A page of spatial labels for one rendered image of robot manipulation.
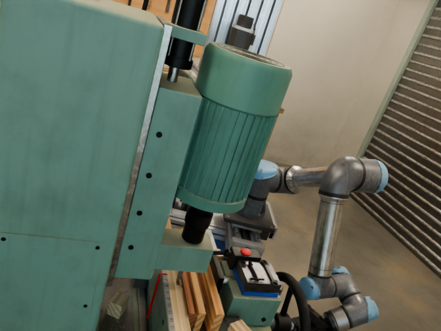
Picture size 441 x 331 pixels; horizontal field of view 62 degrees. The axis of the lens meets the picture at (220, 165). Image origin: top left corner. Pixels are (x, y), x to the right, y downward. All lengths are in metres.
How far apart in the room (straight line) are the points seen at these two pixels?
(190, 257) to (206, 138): 0.31
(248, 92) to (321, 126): 4.37
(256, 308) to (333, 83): 4.10
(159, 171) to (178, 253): 0.24
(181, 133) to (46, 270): 0.36
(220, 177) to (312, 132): 4.29
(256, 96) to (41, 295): 0.55
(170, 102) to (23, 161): 0.26
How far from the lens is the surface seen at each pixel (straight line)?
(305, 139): 4.97
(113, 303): 1.02
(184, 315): 0.89
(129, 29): 0.59
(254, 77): 0.66
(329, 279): 1.32
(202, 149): 0.70
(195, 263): 0.89
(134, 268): 0.83
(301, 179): 1.52
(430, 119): 4.22
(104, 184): 0.67
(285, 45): 4.45
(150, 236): 0.78
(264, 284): 0.97
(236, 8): 1.57
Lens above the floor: 1.57
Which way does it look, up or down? 22 degrees down
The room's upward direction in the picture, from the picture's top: 18 degrees clockwise
